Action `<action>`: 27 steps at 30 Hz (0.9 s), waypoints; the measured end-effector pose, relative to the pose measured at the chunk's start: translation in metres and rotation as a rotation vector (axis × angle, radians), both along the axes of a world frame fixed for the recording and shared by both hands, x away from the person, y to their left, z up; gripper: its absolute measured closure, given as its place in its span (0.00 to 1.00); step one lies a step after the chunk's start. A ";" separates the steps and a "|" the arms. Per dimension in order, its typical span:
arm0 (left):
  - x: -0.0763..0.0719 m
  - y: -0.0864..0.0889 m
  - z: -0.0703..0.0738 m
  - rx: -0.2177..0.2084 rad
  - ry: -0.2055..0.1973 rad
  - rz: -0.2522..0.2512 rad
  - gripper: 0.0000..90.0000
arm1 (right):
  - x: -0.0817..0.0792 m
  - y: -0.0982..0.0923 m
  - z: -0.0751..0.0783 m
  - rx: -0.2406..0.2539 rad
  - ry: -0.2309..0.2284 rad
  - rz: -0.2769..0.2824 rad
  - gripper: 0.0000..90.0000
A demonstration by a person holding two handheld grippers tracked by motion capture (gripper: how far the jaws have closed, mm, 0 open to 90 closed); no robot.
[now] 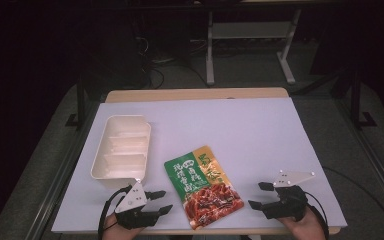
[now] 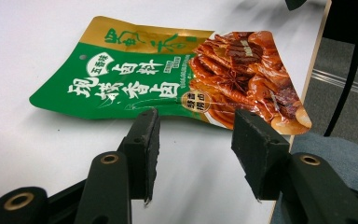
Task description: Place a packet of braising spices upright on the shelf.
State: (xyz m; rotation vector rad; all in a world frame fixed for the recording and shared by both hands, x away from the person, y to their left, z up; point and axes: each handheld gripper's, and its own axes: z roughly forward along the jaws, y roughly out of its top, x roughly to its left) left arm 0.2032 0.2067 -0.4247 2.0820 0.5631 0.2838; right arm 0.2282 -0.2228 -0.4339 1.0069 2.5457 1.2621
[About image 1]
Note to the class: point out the metal floor rail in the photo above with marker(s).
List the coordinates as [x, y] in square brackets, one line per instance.
[376, 166]
[60, 173]

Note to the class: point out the green and orange food pouch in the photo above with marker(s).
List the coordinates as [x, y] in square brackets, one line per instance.
[203, 186]

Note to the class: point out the white metal table frame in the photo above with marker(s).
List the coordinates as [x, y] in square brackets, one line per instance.
[210, 50]

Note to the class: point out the person's left hand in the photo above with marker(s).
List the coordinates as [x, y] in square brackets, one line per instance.
[113, 230]

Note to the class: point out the white table mat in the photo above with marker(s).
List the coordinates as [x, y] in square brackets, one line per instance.
[246, 133]

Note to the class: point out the black metal stand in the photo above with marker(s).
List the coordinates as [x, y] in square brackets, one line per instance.
[81, 106]
[356, 100]

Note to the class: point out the person's right hand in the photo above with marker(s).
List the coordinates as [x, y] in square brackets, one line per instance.
[308, 228]

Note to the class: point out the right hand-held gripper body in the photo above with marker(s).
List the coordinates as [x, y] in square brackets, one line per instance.
[290, 200]

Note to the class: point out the white divided plastic container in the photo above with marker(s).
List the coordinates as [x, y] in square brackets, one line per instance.
[123, 146]

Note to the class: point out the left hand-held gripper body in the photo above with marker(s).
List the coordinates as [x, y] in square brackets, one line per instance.
[131, 199]

